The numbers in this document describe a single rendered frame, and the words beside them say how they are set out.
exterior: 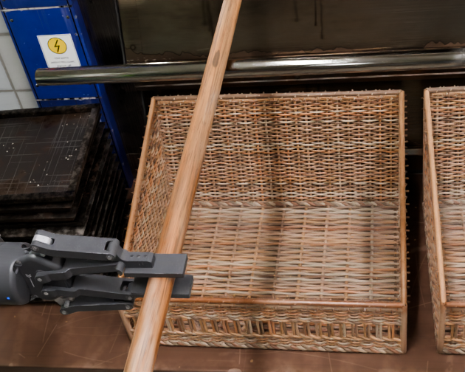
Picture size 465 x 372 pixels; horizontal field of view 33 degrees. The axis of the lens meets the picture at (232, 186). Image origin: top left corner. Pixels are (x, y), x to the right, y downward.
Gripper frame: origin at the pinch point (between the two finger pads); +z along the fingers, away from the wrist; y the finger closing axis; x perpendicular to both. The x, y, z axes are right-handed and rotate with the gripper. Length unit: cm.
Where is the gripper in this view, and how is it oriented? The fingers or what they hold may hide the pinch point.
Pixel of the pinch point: (159, 275)
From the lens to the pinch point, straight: 92.4
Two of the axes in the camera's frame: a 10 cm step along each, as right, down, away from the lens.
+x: -1.3, 7.0, -7.0
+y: 1.4, 7.1, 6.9
